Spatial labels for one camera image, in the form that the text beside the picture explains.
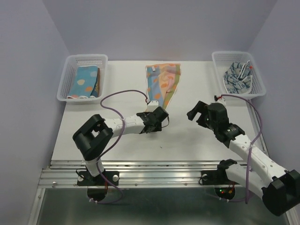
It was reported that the white blue patterned towel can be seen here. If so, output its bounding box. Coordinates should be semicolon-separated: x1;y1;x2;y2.
223;60;253;94

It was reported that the blue yellow tiger towel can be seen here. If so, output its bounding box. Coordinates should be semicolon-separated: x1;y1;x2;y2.
90;81;99;98

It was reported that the aluminium mounting rail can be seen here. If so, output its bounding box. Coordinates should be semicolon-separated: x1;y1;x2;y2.
38;159;289;188

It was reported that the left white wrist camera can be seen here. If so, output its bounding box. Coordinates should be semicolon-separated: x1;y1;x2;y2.
145;100;159;112

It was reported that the white plastic basket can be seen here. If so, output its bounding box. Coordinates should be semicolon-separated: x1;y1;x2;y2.
211;51;266;99
57;54;108;104

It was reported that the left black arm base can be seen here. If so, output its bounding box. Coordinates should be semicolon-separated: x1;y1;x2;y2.
75;169;120;187

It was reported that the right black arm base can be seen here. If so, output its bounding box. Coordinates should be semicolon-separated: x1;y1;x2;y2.
198;159;237;185

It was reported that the left white plastic basket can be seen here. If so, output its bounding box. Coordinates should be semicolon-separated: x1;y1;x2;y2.
57;54;108;104

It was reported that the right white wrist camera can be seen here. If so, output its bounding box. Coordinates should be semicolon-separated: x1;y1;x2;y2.
214;95;226;106

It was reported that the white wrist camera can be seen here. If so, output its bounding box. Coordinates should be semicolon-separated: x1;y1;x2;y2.
214;95;226;106
145;100;159;112

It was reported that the orange pink patterned towel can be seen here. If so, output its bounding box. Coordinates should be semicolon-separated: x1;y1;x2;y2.
146;63;181;110

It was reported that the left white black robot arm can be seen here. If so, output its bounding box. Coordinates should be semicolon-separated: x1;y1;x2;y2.
72;106;169;185

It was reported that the right white plastic basket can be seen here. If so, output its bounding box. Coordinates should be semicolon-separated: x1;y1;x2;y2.
211;51;266;99

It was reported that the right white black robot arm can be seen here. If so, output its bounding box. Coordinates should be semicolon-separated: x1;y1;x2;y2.
187;101;300;216

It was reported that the light blue spotted towel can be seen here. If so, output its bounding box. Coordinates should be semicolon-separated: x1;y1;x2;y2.
67;65;98;99

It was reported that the brown orange towel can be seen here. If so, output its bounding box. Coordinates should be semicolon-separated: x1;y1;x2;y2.
96;68;102;97

